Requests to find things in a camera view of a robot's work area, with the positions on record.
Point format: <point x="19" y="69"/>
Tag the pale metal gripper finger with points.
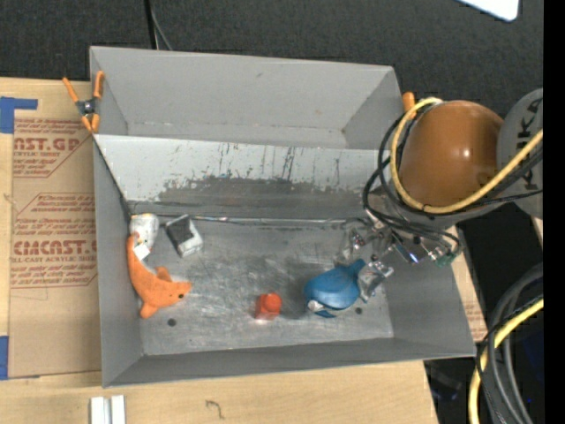
<point x="374" y="278"/>
<point x="353" y="244"/>

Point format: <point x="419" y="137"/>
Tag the blue and white toy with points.
<point x="331" y="287"/>

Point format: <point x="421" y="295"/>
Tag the red small block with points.
<point x="267" y="305"/>

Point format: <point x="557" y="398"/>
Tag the grey metal bin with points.
<point x="247" y="254"/>

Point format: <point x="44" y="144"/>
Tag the grey and white small box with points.
<point x="183" y="236"/>

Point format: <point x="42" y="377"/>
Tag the orange toy fish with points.
<point x="154" y="287"/>

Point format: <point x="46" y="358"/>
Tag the white small container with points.
<point x="145" y="228"/>

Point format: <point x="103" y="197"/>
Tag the brown cardboard board red print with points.
<point x="53" y="307"/>

